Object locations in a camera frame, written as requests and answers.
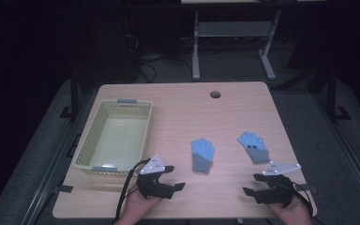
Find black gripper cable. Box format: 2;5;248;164
114;158;151;223
292;182;315;219

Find person's right hand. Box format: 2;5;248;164
268;194;313;225

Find grey aluminium floor rail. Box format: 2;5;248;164
312;93;360;217
20;93;96;225

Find blue knit glove dark dots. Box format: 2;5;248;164
236;131;271;165

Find person's left hand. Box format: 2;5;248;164
114;183;164;225

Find black table edge clamp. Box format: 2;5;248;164
52;184;75;194

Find black metal stand post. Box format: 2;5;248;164
59;67;81;120
324;60;353;124

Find black cables on floor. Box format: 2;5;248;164
125;33;195;83

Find plain blue knit glove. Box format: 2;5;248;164
189;138;217;174

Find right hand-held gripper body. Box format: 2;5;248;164
256;161;302;206

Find pale yellow plastic basket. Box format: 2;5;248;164
72;98;154;176

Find grey metal desk frame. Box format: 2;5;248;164
191;8;283;83

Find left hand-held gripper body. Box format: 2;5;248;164
136;154;175;200

